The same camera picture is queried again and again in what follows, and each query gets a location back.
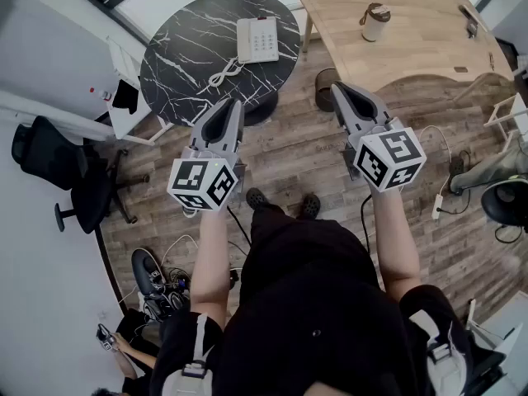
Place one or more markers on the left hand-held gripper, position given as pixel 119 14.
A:
pixel 202 184

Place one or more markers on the person's left forearm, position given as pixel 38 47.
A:
pixel 210 258

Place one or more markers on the white power strip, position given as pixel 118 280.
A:
pixel 437 206

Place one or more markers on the grey-green jacket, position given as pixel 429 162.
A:
pixel 491 167

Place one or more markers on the black power strip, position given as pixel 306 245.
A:
pixel 456 167

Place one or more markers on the light wooden desk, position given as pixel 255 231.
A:
pixel 420 43

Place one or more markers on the white shelf unit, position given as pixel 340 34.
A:
pixel 123 64

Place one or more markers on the black round stool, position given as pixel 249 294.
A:
pixel 505 200

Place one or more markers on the person's left black shoe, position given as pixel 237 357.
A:
pixel 256 198

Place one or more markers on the black cloth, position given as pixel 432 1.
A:
pixel 125 96

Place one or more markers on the white tumbler with brown lid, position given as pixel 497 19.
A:
pixel 373 23

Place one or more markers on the clear bottle with red cap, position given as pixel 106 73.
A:
pixel 103 94

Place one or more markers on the person's right forearm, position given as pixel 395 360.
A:
pixel 396 241

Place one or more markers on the white ledge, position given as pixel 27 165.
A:
pixel 49 116

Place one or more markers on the white chair frame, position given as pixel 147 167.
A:
pixel 505 109

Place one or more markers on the white telephone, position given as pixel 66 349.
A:
pixel 260 39

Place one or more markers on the person's right black shoe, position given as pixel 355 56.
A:
pixel 311 204

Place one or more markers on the round black marble table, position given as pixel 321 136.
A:
pixel 194 43

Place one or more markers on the small dark desk gadget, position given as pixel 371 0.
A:
pixel 470 19

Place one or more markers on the person's black clothed body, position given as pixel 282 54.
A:
pixel 313 303

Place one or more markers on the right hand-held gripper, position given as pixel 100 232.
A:
pixel 387 159

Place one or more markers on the black office chair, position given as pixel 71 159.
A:
pixel 49 155

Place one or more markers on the person's black shoe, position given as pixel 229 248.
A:
pixel 311 204
pixel 256 198

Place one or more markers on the black waste bin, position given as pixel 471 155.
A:
pixel 326 89

